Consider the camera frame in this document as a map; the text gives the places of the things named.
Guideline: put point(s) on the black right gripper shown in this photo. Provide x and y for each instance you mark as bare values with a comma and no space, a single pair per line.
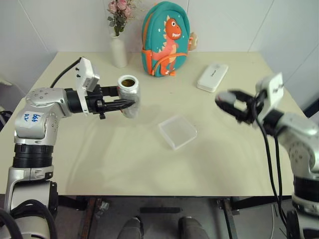
255,109

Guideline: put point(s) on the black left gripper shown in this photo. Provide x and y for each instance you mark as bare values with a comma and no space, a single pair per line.
94,102

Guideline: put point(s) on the grey cylindrical object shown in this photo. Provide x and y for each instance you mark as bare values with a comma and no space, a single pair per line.
225,97

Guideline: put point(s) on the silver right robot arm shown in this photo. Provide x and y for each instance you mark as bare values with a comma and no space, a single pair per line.
299,129

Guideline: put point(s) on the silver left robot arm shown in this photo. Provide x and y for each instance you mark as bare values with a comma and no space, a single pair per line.
42,97

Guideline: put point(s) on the clear plastic square container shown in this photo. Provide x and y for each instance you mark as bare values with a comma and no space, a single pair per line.
178,132

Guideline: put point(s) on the white rectangular case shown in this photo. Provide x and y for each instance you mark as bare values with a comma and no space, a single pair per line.
211,77

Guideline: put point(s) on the white ceramic vase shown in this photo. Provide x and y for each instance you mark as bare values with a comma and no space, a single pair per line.
118,52

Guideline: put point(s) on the teal dinosaur backpack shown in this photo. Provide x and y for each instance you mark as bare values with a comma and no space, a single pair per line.
164,49

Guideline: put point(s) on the beige plush pendant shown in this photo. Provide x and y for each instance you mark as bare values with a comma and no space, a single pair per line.
194,41

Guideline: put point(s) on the pink flower bouquet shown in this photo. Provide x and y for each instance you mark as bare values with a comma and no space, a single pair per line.
119,17

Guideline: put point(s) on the white chair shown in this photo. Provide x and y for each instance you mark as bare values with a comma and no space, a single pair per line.
5,82

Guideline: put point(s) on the brown rusty metal beam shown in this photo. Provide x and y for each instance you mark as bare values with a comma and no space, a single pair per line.
91,216

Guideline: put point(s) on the black flat bar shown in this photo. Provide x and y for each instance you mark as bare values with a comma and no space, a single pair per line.
159,210

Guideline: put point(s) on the dark grey rounded shape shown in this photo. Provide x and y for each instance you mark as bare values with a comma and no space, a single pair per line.
192,229
131,227

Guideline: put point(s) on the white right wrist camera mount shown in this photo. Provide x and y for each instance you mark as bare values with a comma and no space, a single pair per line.
274,92

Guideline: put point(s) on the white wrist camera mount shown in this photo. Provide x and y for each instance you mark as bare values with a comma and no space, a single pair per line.
274,92
84,72

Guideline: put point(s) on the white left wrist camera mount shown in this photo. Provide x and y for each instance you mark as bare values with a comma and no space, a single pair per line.
84,72

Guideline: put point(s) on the small silver metal bracket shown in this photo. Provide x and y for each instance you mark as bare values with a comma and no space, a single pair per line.
103,206

